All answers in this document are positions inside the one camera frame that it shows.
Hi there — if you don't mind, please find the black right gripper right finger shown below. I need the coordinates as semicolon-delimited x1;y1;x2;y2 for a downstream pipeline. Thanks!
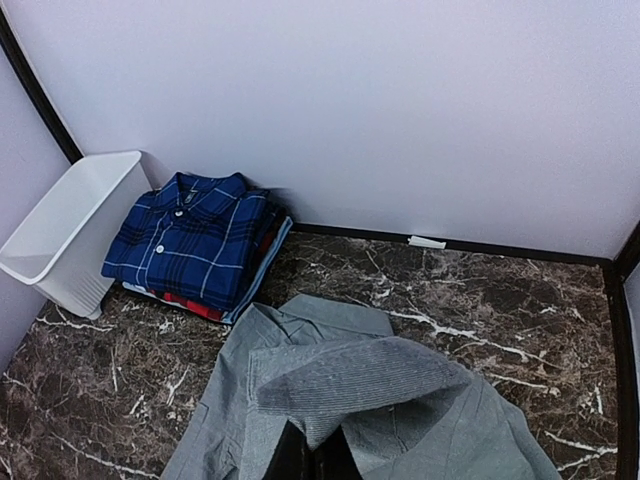
314;427;360;480

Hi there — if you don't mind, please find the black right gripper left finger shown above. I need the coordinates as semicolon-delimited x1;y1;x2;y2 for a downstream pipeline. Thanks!
263;421;313;480

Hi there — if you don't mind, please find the grey long sleeve shirt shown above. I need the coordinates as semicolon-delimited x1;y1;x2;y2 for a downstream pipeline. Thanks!
163;294;558;479

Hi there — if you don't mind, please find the white plastic bin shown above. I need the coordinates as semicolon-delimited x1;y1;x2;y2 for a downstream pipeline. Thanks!
1;151;151;320

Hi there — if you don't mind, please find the light blue folded shirt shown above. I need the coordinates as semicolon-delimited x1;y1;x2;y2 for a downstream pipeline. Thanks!
122;215;294;325

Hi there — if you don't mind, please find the black frame post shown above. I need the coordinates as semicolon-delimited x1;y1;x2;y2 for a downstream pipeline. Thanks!
1;10;83;165
603;225;639;479

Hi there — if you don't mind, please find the black red folded shirt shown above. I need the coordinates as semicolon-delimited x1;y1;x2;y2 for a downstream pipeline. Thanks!
149;214;289;322

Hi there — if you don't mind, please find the blue plaid folded shirt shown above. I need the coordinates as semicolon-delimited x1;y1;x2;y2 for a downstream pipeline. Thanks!
101;172;281;311

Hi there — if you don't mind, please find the right black frame post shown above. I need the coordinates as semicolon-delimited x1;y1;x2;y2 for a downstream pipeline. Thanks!
603;225;639;479

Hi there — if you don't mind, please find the left black frame post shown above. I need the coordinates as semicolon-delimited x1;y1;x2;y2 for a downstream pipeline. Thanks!
1;10;83;165

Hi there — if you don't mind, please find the white tape strip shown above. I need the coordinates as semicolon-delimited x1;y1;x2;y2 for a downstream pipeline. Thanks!
408;235;447;249

